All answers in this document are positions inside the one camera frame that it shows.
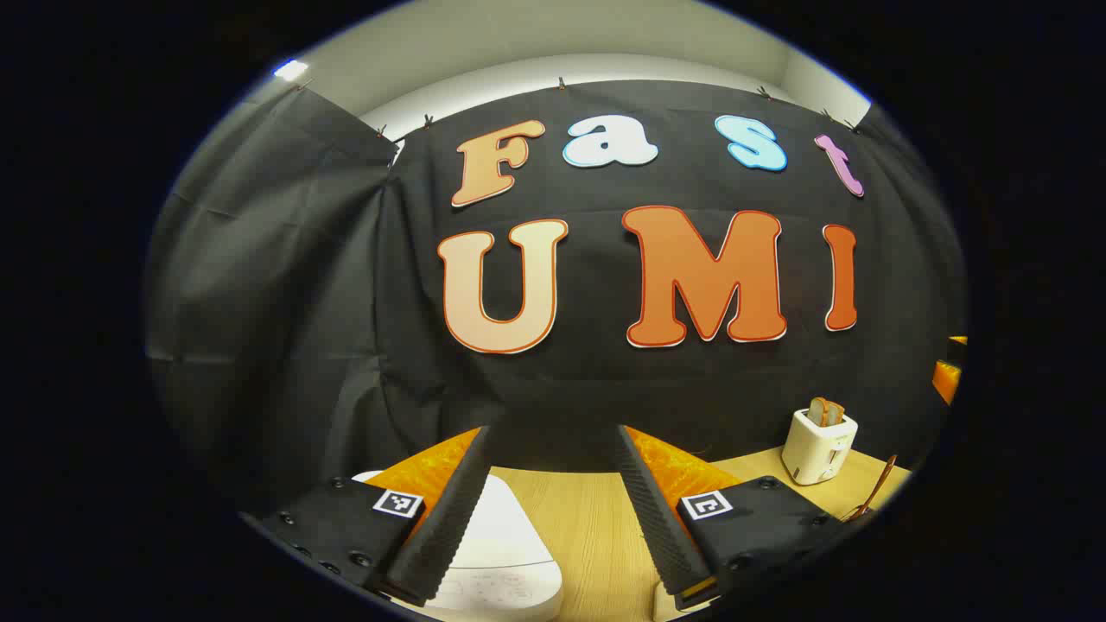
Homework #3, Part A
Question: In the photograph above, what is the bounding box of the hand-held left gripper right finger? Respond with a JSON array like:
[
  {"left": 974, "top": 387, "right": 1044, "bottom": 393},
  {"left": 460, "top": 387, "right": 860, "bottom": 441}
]
[{"left": 615, "top": 423, "right": 852, "bottom": 610}]

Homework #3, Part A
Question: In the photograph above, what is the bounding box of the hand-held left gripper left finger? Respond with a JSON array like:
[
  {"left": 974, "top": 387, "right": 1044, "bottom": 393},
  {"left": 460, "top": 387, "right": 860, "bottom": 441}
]
[{"left": 251, "top": 426, "right": 493, "bottom": 606}]

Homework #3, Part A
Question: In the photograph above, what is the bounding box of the white rice cooker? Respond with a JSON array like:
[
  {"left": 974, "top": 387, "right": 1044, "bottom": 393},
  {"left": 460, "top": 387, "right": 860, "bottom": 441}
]
[{"left": 353, "top": 471, "right": 564, "bottom": 621}]

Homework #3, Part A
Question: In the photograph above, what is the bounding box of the brown wooden spoon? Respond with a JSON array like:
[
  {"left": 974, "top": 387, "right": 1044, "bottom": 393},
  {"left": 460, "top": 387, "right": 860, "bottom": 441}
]
[{"left": 842, "top": 455, "right": 899, "bottom": 524}]

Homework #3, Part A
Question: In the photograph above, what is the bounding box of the white toaster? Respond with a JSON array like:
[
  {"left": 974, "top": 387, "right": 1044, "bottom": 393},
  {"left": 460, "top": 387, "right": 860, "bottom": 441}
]
[{"left": 782, "top": 408, "right": 859, "bottom": 486}]

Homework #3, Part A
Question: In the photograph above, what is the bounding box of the black backdrop cloth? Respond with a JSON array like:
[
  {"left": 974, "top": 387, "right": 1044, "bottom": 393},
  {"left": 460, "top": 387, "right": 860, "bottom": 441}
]
[{"left": 145, "top": 79, "right": 967, "bottom": 502}]

